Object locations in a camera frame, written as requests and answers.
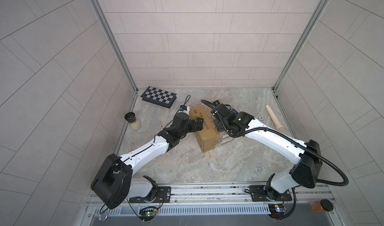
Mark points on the metal ring hook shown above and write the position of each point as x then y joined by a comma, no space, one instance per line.
102,216

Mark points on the green circuit board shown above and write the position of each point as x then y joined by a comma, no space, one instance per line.
148,213
277,210

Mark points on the left corner aluminium post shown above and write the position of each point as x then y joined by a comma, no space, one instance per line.
110,36

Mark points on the aluminium front rail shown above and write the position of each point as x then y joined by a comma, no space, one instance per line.
216,204

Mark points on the black white chessboard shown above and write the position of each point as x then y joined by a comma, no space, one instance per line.
159,97

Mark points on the brown cardboard express box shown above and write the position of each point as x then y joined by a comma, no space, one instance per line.
209,137

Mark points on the corner aluminium post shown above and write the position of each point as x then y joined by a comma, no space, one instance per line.
110,36
302,40

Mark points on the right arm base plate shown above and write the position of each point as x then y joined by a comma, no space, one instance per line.
260,194

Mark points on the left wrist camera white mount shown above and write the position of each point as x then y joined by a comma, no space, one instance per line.
184,109

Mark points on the brown jar black lid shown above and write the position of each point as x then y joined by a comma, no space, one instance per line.
323,205

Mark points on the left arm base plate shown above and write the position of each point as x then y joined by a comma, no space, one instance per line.
160,195

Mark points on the left green circuit board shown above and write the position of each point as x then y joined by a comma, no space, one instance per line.
148,213

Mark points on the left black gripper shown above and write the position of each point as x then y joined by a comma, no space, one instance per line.
198,127

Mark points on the glass jar black lid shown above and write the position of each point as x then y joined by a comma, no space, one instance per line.
134,123

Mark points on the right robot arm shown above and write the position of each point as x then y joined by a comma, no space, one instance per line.
306,168

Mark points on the right corner aluminium post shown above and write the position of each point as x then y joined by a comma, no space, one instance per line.
302,40

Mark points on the right green circuit board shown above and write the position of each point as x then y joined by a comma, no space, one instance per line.
277,210

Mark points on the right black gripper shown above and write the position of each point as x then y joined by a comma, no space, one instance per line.
216,123

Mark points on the wooden rolling pin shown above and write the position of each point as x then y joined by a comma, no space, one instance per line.
279,127

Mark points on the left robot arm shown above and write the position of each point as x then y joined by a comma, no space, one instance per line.
114,181

